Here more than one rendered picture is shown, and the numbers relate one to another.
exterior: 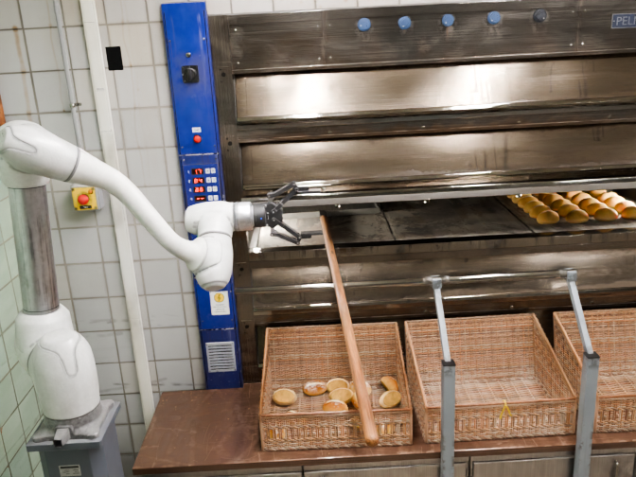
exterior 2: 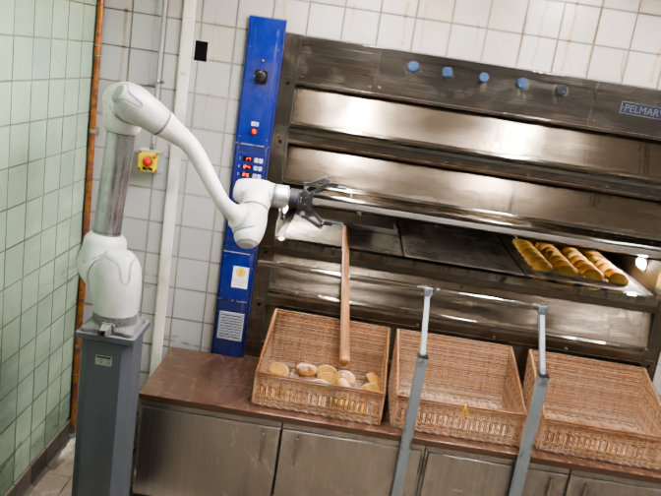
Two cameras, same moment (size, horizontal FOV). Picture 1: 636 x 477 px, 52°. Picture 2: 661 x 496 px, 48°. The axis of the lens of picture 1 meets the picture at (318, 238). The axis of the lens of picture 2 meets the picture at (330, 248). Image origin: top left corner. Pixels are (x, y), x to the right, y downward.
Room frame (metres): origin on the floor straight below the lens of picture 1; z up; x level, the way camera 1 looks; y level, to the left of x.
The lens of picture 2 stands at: (-0.81, -0.04, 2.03)
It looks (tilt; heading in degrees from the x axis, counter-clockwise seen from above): 14 degrees down; 1
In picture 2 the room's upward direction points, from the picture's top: 9 degrees clockwise
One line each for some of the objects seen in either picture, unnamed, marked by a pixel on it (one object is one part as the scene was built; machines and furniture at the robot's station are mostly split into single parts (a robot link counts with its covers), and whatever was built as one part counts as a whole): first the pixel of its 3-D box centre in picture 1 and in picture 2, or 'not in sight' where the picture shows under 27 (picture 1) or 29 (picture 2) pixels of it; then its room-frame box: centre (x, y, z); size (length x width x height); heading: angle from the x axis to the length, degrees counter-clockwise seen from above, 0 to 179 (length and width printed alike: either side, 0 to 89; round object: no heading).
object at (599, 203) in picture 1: (568, 199); (567, 258); (2.97, -1.19, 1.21); 0.61 x 0.48 x 0.06; 0
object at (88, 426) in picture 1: (71, 417); (113, 320); (1.61, 0.72, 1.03); 0.22 x 0.18 x 0.06; 1
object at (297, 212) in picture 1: (320, 203); (345, 217); (3.17, -0.02, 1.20); 0.55 x 0.36 x 0.03; 92
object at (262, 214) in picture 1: (268, 215); (301, 199); (1.96, 0.15, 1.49); 0.09 x 0.07 x 0.08; 91
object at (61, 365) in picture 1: (63, 369); (117, 280); (1.64, 0.73, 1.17); 0.18 x 0.16 x 0.22; 36
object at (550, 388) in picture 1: (484, 373); (454, 384); (2.26, -0.62, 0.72); 0.56 x 0.49 x 0.28; 91
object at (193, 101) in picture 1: (236, 216); (267, 216); (3.45, 0.44, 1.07); 1.93 x 0.16 x 2.15; 0
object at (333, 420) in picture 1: (333, 381); (324, 363); (2.26, -0.03, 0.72); 0.56 x 0.49 x 0.28; 89
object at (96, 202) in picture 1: (87, 196); (150, 160); (2.48, 0.89, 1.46); 0.10 x 0.07 x 0.10; 90
